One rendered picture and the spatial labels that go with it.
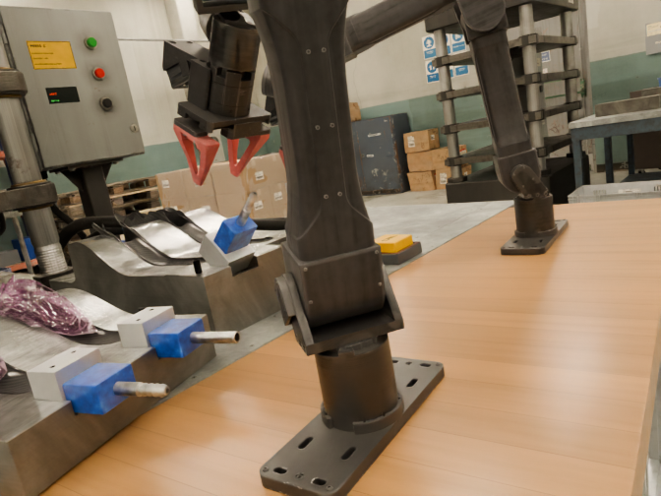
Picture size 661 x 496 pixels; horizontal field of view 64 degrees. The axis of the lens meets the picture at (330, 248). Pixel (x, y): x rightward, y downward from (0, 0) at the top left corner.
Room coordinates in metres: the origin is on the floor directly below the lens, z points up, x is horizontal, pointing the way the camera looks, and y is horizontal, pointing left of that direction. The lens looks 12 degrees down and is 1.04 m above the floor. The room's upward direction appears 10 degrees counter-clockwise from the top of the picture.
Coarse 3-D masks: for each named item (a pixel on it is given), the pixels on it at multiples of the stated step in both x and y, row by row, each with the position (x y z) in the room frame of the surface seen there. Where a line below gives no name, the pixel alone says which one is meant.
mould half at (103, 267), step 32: (160, 224) 0.96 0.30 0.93; (96, 256) 0.84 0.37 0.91; (128, 256) 0.85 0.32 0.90; (192, 256) 0.84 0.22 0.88; (96, 288) 0.86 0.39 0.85; (128, 288) 0.79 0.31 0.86; (160, 288) 0.73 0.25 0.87; (192, 288) 0.67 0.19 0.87; (224, 288) 0.68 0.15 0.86; (256, 288) 0.71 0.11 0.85; (224, 320) 0.67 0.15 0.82; (256, 320) 0.71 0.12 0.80
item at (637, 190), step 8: (600, 184) 3.64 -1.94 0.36; (608, 184) 3.61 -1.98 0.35; (616, 184) 3.58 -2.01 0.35; (624, 184) 3.55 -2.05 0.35; (632, 184) 3.52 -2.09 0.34; (640, 184) 3.49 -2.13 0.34; (648, 184) 3.46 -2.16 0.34; (656, 184) 3.43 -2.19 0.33; (576, 192) 3.58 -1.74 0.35; (584, 192) 3.71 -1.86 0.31; (592, 192) 3.68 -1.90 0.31; (600, 192) 3.64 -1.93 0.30; (608, 192) 3.61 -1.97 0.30; (616, 192) 3.58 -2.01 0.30; (624, 192) 3.55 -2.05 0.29; (632, 192) 3.19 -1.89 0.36; (640, 192) 3.15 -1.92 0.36; (648, 192) 3.14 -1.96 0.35; (656, 192) 3.11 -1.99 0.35; (576, 200) 3.40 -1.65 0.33; (584, 200) 3.37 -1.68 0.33; (592, 200) 3.34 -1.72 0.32; (600, 200) 3.31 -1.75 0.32; (608, 200) 3.28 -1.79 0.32; (616, 200) 3.25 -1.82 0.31
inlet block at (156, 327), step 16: (128, 320) 0.55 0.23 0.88; (144, 320) 0.54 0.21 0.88; (160, 320) 0.55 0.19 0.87; (176, 320) 0.56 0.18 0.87; (192, 320) 0.55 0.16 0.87; (128, 336) 0.54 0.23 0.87; (144, 336) 0.53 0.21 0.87; (160, 336) 0.52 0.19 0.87; (176, 336) 0.51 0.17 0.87; (192, 336) 0.53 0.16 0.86; (208, 336) 0.52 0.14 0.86; (224, 336) 0.51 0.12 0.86; (160, 352) 0.52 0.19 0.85; (176, 352) 0.52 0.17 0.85
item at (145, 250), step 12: (120, 216) 0.97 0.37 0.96; (132, 216) 0.99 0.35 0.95; (144, 216) 1.00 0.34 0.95; (156, 216) 1.00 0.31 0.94; (168, 216) 1.03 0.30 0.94; (180, 216) 1.01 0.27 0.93; (96, 228) 0.92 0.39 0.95; (132, 228) 0.93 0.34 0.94; (180, 228) 0.97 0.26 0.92; (192, 228) 0.97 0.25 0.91; (120, 240) 0.89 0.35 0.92; (132, 240) 0.90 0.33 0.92; (144, 240) 0.90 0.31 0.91; (252, 240) 0.88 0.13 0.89; (264, 240) 0.86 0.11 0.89; (144, 252) 0.87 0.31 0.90; (156, 252) 0.88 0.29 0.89; (156, 264) 0.83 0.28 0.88; (168, 264) 0.84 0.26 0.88; (180, 264) 0.78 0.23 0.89; (192, 264) 0.76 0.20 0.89
